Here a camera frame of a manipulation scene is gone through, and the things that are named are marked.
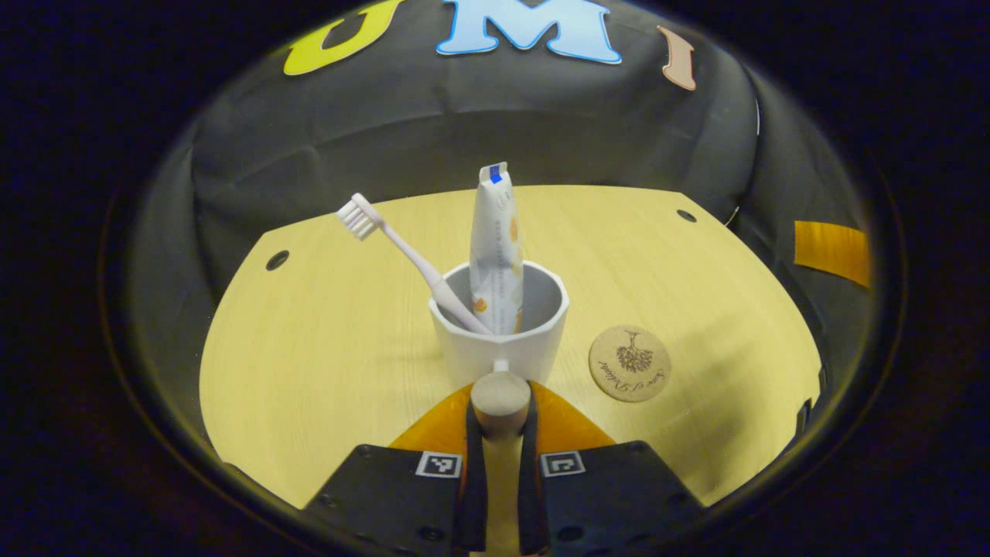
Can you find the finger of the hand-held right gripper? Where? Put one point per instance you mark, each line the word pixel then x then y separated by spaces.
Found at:
pixel 831 251

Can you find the white toothbrush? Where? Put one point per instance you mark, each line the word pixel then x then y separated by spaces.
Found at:
pixel 410 255

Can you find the white toothpaste tube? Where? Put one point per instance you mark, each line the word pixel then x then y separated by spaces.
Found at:
pixel 495 247

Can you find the round cork coaster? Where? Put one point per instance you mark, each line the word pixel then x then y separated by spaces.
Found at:
pixel 630 363

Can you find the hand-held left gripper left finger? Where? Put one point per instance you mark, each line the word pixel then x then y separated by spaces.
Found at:
pixel 473 480

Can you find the black backdrop cloth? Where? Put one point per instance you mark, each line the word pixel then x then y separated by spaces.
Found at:
pixel 348 124

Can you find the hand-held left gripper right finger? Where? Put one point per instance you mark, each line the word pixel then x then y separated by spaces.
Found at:
pixel 527 487

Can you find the wooden desktop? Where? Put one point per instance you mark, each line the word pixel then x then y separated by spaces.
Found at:
pixel 325 348

